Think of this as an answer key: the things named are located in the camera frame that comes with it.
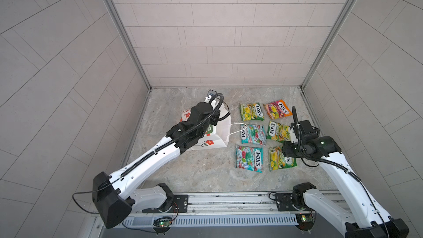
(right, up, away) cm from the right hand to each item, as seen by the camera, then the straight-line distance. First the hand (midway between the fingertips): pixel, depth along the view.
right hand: (285, 149), depth 76 cm
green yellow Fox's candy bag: (-12, +16, +23) cm, 31 cm away
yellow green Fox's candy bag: (+2, +5, +15) cm, 16 cm away
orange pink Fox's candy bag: (+5, +17, +26) cm, 32 cm away
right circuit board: (+5, -28, -8) cm, 29 cm away
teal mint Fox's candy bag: (-12, +4, +15) cm, 19 cm away
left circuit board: (-54, -26, -12) cm, 61 cm away
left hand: (-32, +22, -5) cm, 39 cm away
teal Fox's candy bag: (-16, -6, +6) cm, 18 cm away
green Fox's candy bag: (-3, -6, +2) cm, 7 cm away
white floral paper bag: (-32, +8, -4) cm, 33 cm away
